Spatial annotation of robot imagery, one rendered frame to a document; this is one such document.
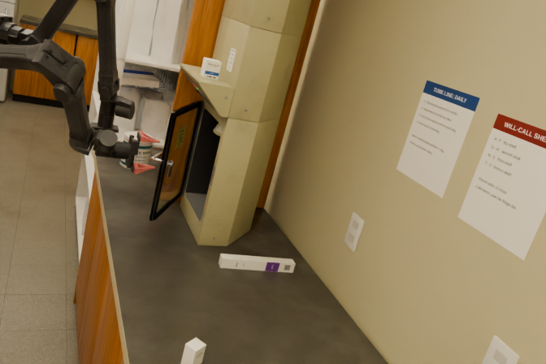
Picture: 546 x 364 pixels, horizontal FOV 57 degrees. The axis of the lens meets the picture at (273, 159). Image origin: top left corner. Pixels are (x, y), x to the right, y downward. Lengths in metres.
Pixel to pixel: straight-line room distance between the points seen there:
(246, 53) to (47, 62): 0.59
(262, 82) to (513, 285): 0.94
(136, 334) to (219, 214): 0.58
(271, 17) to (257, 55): 0.12
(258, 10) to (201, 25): 0.39
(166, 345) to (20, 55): 0.81
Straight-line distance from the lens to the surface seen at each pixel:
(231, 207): 1.76
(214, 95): 1.60
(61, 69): 1.40
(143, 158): 2.35
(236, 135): 1.66
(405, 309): 1.50
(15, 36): 2.07
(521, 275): 1.24
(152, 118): 2.93
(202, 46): 1.95
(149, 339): 1.34
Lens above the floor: 1.76
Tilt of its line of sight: 16 degrees down
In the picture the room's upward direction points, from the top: 15 degrees clockwise
